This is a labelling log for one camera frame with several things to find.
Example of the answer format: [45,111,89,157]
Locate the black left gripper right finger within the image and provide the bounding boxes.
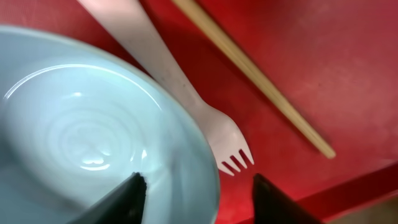
[252,174,323,224]

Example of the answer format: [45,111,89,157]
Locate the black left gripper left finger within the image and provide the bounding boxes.
[70,172,147,224]

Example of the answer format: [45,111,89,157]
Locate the small light blue saucer bowl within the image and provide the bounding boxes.
[1,26,220,223]

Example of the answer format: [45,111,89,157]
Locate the red plastic tray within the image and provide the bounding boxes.
[0,0,398,224]

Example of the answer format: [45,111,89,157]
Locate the white plastic fork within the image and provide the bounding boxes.
[78,0,254,175]

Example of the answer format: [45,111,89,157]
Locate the wooden chopstick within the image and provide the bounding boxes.
[173,0,336,159]

